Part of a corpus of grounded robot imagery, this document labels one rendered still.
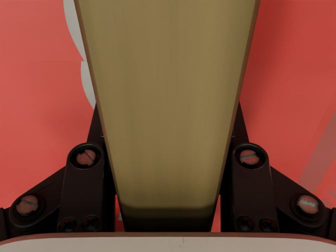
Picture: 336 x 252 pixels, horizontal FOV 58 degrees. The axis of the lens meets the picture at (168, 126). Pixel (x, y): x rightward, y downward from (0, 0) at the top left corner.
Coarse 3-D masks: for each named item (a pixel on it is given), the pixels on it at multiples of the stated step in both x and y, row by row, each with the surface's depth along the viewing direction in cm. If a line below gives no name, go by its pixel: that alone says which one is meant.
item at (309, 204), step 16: (240, 112) 12; (240, 128) 11; (224, 176) 10; (272, 176) 10; (224, 192) 11; (288, 192) 9; (304, 192) 9; (288, 208) 9; (304, 208) 9; (320, 208) 9; (304, 224) 9; (320, 224) 9
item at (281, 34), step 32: (0, 0) 14; (32, 0) 14; (288, 0) 14; (320, 0) 14; (0, 32) 16; (32, 32) 16; (64, 32) 16; (256, 32) 15; (288, 32) 15; (320, 32) 15
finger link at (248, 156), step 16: (240, 144) 10; (256, 144) 10; (240, 160) 10; (256, 160) 10; (240, 176) 9; (256, 176) 9; (240, 192) 9; (256, 192) 9; (272, 192) 9; (224, 208) 11; (240, 208) 8; (256, 208) 8; (272, 208) 8; (224, 224) 10; (240, 224) 8; (256, 224) 8; (272, 224) 8
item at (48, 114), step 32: (0, 64) 17; (32, 64) 17; (64, 64) 17; (256, 64) 17; (288, 64) 17; (320, 64) 17; (0, 96) 19; (32, 96) 19; (64, 96) 18; (256, 96) 18; (288, 96) 18; (320, 96) 18; (0, 128) 21; (32, 128) 21; (64, 128) 20; (256, 128) 20; (288, 128) 20; (0, 160) 23; (32, 160) 23; (64, 160) 23; (288, 160) 23; (0, 192) 26
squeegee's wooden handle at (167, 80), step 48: (96, 0) 4; (144, 0) 4; (192, 0) 4; (240, 0) 4; (96, 48) 5; (144, 48) 5; (192, 48) 5; (240, 48) 5; (96, 96) 6; (144, 96) 6; (192, 96) 6; (144, 144) 6; (192, 144) 6; (144, 192) 8; (192, 192) 8
